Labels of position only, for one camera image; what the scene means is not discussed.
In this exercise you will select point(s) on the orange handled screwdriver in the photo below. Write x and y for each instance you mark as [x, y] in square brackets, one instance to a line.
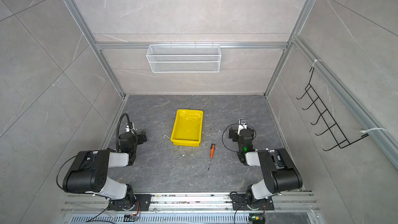
[212, 150]

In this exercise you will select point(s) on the yellow plastic bin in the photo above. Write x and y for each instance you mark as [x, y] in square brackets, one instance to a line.
[187, 130]

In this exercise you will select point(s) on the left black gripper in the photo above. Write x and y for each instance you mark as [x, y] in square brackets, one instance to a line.
[141, 137]

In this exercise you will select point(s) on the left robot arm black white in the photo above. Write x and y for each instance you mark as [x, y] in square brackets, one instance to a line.
[88, 174]

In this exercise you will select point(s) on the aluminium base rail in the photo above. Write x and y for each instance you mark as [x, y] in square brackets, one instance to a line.
[297, 207]

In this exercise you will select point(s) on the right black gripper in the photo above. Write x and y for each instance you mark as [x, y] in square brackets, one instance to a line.
[233, 132]

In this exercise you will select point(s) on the white wire mesh basket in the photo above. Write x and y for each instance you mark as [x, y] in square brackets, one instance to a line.
[189, 58]

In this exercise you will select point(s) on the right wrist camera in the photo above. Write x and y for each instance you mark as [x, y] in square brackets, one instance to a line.
[242, 125]

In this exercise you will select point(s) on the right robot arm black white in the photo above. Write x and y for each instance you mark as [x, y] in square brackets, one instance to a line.
[278, 169]

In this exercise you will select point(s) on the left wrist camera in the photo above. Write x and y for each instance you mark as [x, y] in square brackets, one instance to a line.
[130, 127]

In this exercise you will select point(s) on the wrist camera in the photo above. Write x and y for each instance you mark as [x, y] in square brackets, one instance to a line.
[242, 125]
[130, 127]

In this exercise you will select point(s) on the black wire hook rack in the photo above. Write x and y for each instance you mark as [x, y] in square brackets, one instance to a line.
[341, 141]

